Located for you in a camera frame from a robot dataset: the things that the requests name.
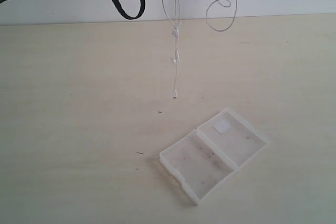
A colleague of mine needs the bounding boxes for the clear plastic storage case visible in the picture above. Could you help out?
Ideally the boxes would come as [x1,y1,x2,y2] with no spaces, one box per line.
[159,108,268,205]

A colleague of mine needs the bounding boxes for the white wired earphones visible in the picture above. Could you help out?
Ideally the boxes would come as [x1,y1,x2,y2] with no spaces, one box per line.
[159,0,239,100]

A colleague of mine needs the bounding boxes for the white label sticker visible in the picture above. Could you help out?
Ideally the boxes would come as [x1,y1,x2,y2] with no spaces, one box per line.
[213,120,231,134]

